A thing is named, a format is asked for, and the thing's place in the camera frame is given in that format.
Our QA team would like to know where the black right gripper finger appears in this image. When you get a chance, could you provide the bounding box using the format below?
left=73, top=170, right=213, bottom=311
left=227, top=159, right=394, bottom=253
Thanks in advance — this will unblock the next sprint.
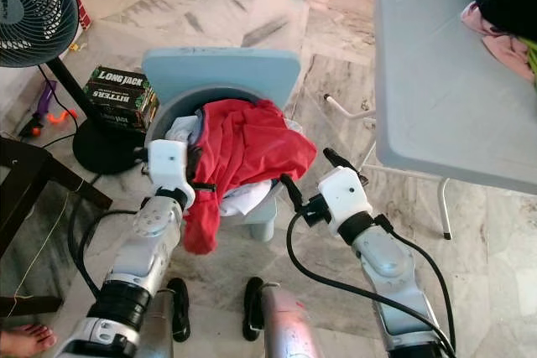
left=321, top=147, right=357, bottom=173
left=277, top=174, right=307, bottom=212

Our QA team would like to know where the red and white shirt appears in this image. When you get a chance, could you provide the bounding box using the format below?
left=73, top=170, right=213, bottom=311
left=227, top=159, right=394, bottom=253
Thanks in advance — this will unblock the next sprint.
left=183, top=98, right=330, bottom=256

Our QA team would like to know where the Long Jack Bitters box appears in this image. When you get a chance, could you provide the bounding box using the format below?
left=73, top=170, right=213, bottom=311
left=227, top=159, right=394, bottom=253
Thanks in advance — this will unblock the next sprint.
left=82, top=65, right=160, bottom=132

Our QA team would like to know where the grey blue laundry bin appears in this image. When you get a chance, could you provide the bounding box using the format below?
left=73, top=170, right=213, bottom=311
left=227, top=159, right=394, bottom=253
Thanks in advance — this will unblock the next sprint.
left=141, top=46, right=303, bottom=243

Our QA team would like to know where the robot right leg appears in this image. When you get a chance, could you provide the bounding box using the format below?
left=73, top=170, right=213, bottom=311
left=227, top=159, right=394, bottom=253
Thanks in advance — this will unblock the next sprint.
left=243, top=277, right=320, bottom=358

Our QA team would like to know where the robot leg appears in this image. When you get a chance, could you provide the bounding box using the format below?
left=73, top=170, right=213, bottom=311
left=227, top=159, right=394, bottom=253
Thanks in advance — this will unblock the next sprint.
left=243, top=277, right=320, bottom=358
left=134, top=278, right=192, bottom=358

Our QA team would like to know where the dark wooden side table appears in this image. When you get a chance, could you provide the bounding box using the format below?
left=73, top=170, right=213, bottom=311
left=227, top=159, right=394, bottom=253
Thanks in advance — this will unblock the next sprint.
left=0, top=136, right=114, bottom=317

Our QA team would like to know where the purple orange toy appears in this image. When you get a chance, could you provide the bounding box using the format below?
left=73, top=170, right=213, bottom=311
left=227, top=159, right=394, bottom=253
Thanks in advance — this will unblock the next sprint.
left=19, top=80, right=74, bottom=138

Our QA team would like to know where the robot left leg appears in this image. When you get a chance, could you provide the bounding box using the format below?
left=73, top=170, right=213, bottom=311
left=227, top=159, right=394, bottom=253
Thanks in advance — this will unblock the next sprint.
left=134, top=278, right=192, bottom=358

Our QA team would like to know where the pink cloth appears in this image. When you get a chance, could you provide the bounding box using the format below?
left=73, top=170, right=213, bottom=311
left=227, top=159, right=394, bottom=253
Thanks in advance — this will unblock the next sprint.
left=460, top=2, right=537, bottom=82

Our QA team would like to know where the black standing fan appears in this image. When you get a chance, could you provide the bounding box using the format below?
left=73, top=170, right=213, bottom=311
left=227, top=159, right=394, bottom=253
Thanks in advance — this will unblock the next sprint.
left=0, top=0, right=145, bottom=176

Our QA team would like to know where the green cloth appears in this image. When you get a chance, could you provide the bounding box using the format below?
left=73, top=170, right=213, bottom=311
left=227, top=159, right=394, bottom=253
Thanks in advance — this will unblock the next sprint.
left=522, top=35, right=537, bottom=74

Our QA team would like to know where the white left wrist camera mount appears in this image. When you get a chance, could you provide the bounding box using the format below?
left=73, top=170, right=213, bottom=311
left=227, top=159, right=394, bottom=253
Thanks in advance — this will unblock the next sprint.
left=147, top=138, right=196, bottom=200

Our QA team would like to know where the short black left arm cable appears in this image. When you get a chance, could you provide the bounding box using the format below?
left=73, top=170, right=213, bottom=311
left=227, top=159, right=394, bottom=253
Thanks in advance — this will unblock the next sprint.
left=80, top=210, right=148, bottom=292

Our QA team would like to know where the short black arm cable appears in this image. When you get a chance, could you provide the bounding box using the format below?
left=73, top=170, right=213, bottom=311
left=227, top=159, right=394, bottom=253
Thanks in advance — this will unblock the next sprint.
left=386, top=228, right=460, bottom=329
left=80, top=210, right=148, bottom=292

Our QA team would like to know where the short black right arm cable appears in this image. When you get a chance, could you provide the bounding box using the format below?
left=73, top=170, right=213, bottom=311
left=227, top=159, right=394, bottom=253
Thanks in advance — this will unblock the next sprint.
left=386, top=228, right=460, bottom=329

